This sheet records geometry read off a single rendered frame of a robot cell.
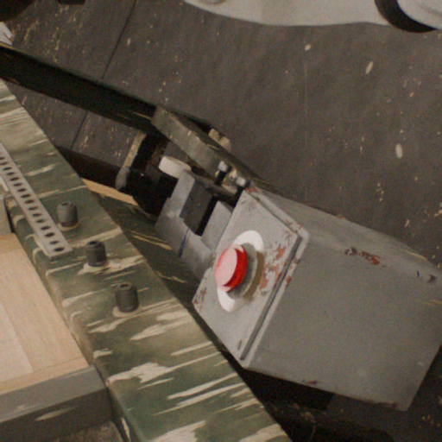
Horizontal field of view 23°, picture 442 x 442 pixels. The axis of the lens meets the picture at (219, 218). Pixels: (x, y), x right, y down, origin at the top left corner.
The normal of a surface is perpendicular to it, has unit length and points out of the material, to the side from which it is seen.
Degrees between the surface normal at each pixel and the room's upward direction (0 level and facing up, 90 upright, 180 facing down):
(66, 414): 90
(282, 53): 0
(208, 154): 0
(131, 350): 55
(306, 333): 90
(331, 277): 90
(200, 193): 0
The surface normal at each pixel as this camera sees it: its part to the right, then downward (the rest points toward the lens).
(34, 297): -0.14, -0.90
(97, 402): 0.36, 0.35
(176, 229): -0.84, -0.29
